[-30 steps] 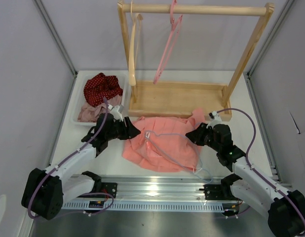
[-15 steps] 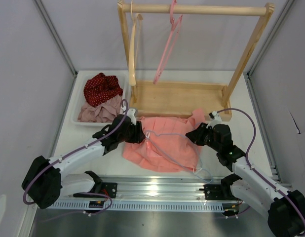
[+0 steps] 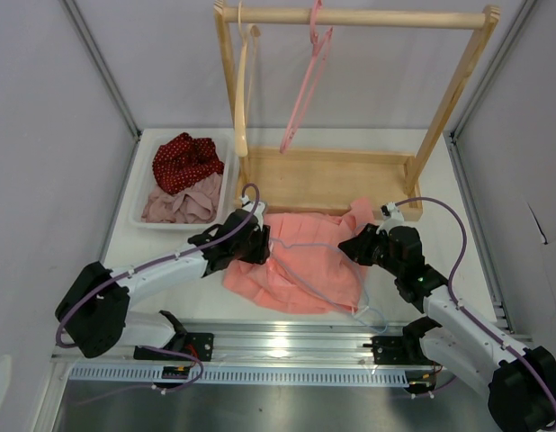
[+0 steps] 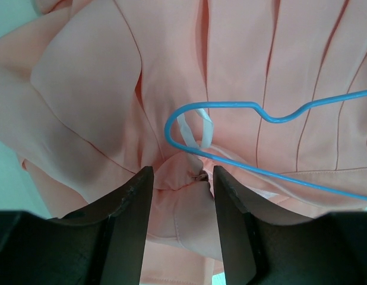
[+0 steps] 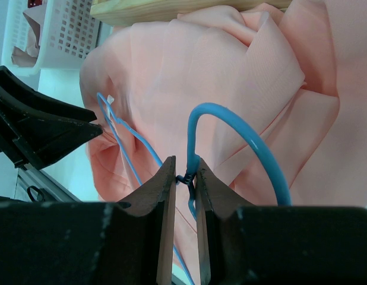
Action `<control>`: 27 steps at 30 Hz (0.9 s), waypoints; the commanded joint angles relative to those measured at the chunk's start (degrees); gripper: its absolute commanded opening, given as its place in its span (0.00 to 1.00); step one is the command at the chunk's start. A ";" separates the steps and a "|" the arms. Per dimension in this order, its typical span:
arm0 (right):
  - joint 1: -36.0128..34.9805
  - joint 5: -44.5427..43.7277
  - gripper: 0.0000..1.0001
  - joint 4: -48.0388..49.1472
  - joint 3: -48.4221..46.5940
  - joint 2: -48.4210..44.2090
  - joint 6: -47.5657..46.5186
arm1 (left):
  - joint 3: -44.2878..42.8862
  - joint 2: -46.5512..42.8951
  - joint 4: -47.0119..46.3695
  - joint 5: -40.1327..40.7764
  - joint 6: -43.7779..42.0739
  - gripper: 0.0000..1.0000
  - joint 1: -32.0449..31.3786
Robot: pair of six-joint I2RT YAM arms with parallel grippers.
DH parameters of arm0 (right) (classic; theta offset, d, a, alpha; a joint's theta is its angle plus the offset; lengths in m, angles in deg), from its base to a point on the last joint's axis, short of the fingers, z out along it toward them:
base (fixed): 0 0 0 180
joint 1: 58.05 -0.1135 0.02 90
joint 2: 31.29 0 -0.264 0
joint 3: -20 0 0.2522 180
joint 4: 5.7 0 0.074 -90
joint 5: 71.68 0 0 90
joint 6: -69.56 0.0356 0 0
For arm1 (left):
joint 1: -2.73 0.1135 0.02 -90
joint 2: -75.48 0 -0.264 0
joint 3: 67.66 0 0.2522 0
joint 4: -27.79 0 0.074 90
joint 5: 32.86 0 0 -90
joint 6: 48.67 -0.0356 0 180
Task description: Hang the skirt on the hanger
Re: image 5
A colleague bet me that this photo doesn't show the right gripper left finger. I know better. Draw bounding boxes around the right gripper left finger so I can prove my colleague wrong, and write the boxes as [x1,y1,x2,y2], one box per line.
[119,156,176,284]

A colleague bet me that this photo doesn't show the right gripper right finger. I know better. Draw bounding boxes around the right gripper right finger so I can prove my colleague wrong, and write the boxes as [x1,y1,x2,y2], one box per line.
[195,159,252,284]

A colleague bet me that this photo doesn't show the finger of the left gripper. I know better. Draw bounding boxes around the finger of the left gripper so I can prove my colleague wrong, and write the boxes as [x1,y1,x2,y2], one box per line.
[0,66,103,169]

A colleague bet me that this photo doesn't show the light blue wire hanger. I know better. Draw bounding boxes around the light blue wire hanger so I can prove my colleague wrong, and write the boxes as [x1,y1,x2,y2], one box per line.
[96,91,292,285]

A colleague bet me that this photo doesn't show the salmon pink skirt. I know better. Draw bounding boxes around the salmon pink skirt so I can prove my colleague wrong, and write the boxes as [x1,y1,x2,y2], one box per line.
[80,1,367,284]

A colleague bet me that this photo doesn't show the white plastic bin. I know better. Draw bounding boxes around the white plastic bin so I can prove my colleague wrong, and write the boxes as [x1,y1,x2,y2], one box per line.
[1,1,100,77]

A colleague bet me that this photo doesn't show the dusty pink cloth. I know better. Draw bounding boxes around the dusty pink cloth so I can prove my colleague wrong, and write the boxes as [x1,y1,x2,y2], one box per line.
[11,0,48,67]

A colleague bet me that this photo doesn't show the wooden clothes rack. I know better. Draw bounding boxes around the wooden clothes rack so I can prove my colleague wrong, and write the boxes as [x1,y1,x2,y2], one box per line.
[90,0,303,27]

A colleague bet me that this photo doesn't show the aluminium mounting rail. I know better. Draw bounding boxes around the aluminium mounting rail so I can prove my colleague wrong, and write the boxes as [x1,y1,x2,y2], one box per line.
[14,167,80,202]

